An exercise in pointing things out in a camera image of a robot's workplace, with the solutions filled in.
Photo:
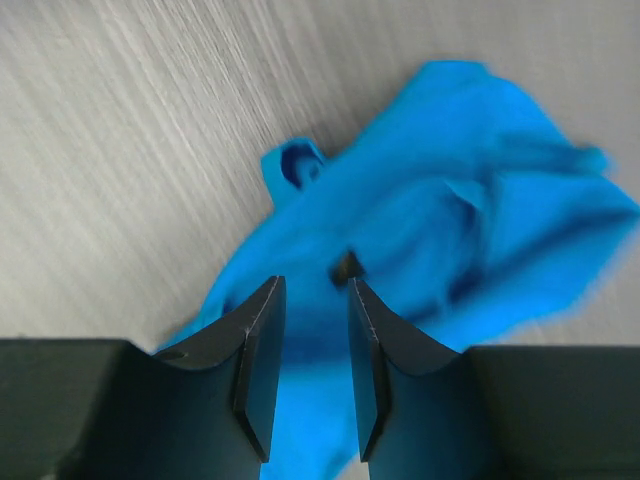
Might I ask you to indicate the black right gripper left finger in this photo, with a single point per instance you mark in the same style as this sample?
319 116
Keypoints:
104 409

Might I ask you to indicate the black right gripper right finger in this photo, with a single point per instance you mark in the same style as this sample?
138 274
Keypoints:
425 411

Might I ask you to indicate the blue t-shirt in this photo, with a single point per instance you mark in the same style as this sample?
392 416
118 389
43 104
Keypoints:
461 205

